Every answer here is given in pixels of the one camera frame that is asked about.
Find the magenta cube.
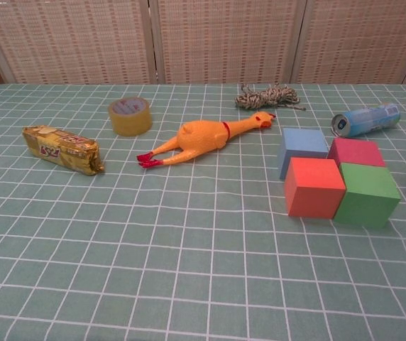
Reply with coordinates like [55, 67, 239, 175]
[327, 137, 387, 168]

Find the green cube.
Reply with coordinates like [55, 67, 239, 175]
[332, 162, 402, 229]

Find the red cube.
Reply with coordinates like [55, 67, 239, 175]
[284, 157, 347, 219]

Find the blue cube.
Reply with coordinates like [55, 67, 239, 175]
[278, 127, 330, 180]

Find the blue drink can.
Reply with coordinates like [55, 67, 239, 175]
[331, 102, 402, 139]

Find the woven folding screen panel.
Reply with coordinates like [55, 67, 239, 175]
[0, 0, 156, 85]
[149, 0, 309, 85]
[291, 0, 406, 85]

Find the yellow rubber chicken toy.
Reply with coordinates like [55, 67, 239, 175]
[136, 110, 277, 169]

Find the green checkered tablecloth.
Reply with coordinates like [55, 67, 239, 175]
[0, 83, 406, 341]

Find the yellowish packing tape roll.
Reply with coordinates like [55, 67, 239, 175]
[108, 96, 153, 137]

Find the golden biscuit packet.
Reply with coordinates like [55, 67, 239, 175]
[21, 124, 106, 177]

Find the black white rope bundle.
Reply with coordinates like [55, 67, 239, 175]
[234, 82, 307, 112]

